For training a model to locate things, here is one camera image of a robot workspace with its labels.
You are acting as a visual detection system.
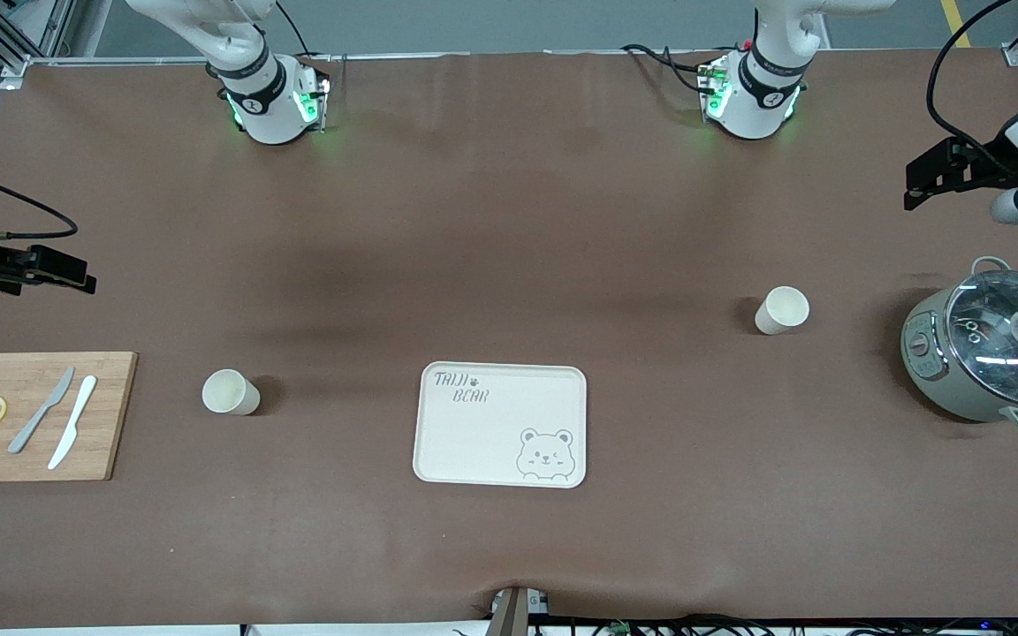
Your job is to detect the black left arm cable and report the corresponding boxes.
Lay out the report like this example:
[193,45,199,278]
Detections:
[926,0,1018,178]

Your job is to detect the white IKEA cup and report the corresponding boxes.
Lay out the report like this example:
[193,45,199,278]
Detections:
[201,368,262,416]
[755,285,811,336]

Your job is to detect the grey plastic knife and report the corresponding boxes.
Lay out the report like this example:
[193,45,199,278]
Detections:
[7,367,76,455]

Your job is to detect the glass pot lid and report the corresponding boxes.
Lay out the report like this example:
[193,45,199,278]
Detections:
[945,269,1018,409]

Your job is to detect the bamboo cutting board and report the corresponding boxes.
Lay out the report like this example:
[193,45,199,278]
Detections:
[0,352,139,483]

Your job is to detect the black base cables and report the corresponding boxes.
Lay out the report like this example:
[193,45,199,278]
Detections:
[621,42,715,95]

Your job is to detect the cream bear print tray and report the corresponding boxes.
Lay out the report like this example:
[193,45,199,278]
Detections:
[412,361,589,489]

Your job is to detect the grey cooking pot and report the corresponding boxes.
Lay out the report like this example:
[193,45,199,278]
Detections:
[900,255,1018,434]

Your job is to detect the white plastic knife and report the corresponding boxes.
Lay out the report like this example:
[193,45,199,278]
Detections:
[48,375,98,471]

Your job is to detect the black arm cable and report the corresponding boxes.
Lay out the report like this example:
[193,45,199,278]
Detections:
[0,163,80,242]
[926,0,1018,178]

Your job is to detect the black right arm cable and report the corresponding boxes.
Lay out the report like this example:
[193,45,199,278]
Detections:
[0,163,80,242]

